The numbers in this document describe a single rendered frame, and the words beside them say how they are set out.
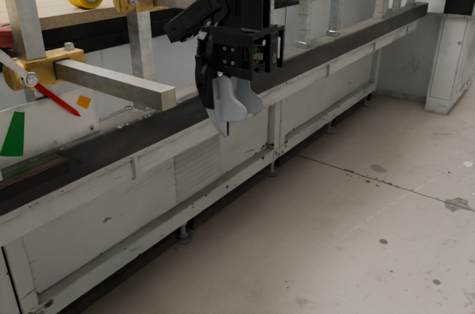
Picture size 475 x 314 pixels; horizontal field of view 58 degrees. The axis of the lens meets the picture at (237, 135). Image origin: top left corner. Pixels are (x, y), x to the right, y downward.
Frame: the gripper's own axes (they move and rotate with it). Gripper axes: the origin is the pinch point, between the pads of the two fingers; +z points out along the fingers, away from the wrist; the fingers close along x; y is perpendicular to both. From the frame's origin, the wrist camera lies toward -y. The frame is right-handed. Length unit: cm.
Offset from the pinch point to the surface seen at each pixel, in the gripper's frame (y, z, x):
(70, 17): -59, -6, 19
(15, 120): -37.5, 5.2, -9.4
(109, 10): -59, -6, 30
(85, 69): -28.8, -3.1, -0.2
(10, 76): -39.5, -1.8, -7.5
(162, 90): -10.6, -3.1, -0.3
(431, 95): -19, 72, 251
